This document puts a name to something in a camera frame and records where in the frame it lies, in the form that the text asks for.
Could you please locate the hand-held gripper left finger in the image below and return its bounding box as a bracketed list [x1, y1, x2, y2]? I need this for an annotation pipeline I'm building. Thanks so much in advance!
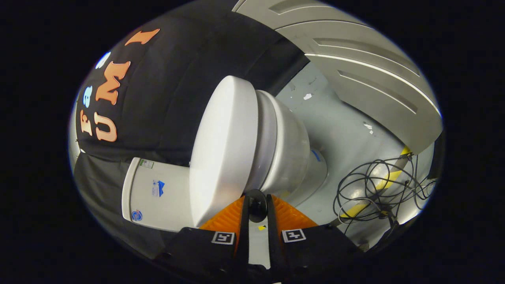
[154, 194, 251, 282]

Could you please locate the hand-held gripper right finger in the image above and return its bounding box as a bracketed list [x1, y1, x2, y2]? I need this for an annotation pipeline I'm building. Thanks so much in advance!
[266, 194, 361, 280]

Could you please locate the white toilet lid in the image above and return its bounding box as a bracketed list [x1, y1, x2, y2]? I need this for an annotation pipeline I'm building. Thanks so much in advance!
[189, 75, 269, 229]

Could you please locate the white ceramic toilet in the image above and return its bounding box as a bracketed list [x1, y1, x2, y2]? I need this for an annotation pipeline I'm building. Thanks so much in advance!
[121, 90, 329, 233]

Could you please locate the white toilet seat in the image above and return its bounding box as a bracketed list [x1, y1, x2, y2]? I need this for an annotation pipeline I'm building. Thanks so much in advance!
[244, 90, 279, 194]

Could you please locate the yellow black striped strip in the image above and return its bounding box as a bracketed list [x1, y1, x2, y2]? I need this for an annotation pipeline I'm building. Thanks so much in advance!
[340, 146, 413, 219]

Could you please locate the black backdrop cloth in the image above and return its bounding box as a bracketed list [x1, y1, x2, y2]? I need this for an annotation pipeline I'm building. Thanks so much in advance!
[73, 0, 310, 261]

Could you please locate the white drawer cabinet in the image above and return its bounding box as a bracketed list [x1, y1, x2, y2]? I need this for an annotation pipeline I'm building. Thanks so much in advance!
[233, 0, 443, 155]

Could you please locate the tangle of black cables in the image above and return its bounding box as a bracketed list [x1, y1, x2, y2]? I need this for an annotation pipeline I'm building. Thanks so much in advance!
[333, 156, 438, 237]

